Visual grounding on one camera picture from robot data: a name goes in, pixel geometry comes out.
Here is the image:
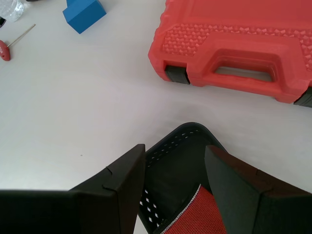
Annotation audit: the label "red mesh work glove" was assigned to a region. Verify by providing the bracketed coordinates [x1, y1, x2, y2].
[156, 184, 228, 234]

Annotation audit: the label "blue foam block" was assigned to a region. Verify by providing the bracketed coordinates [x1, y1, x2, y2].
[62, 0, 108, 35]

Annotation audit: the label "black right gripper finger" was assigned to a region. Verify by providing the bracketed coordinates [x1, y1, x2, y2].
[0, 144, 146, 234]
[204, 145, 312, 234]

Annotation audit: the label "clear plastic water bottle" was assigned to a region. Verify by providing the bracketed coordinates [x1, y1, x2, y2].
[0, 0, 25, 23]

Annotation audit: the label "red plastic tool case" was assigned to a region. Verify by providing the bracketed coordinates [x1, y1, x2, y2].
[148, 0, 312, 108]

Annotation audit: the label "black perforated plastic basket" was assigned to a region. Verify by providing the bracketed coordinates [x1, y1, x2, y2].
[138, 122, 227, 234]

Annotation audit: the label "red T-handle hex key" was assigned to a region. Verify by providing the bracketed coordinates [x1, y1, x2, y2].
[0, 23, 37, 61]

